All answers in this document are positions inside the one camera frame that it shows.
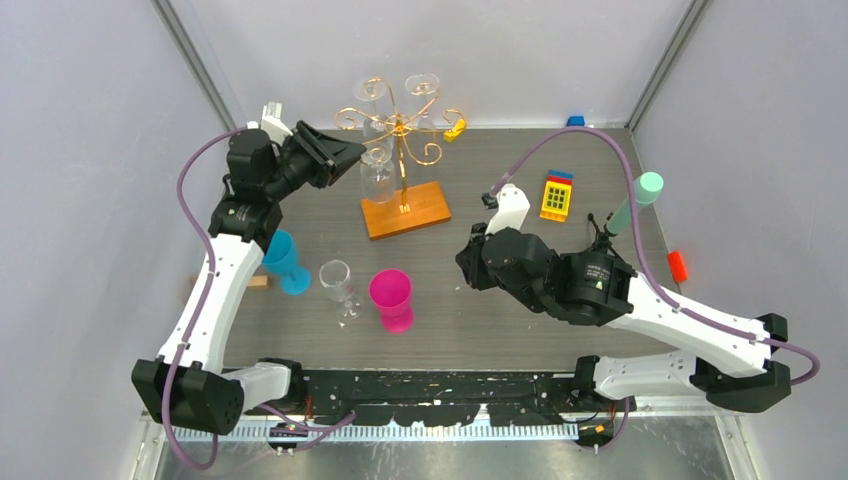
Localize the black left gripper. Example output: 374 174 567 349
265 122 366 202

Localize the blue plastic wine glass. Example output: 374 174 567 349
262 230 311 296

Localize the pink plastic wine glass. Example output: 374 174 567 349
368 269 414 334

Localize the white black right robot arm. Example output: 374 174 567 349
455 223 792 413

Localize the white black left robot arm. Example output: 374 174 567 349
131 121 366 435

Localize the clear ribbed wine glass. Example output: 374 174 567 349
359 146 396 204

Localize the clear back left glass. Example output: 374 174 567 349
353 77 393 155

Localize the orange wooden rack base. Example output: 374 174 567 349
360 181 452 240

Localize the clear back right glass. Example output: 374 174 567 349
405 72 440 138

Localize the yellow toy brick building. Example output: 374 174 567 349
539 170 574 223

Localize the black mini tripod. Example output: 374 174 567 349
587 213 621 259

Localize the small wooden block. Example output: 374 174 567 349
247 275 271 289

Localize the yellow curved toy block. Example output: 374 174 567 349
442 118 467 143

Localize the mint green microphone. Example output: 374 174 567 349
604 172 664 236

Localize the blue small block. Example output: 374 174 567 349
565 115 586 127

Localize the red small block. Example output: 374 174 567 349
667 251 688 284

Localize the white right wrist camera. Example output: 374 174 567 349
481 183 530 236

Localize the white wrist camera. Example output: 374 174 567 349
246 102 292 145
481 183 530 236

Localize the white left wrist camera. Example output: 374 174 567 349
246 102 292 145

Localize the gold wire glass rack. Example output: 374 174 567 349
333 76 468 190

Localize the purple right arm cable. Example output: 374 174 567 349
490 125 821 387

